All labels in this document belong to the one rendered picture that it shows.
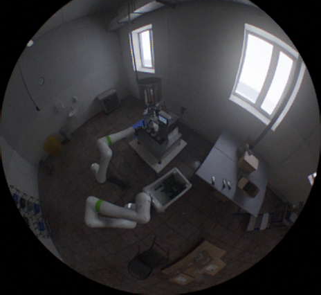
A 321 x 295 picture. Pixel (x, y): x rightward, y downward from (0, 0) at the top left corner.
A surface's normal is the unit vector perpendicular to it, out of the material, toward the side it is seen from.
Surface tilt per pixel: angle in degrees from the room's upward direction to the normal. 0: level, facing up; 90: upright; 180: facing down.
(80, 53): 90
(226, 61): 90
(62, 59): 90
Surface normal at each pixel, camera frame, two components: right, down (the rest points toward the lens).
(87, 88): 0.71, 0.53
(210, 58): -0.71, 0.57
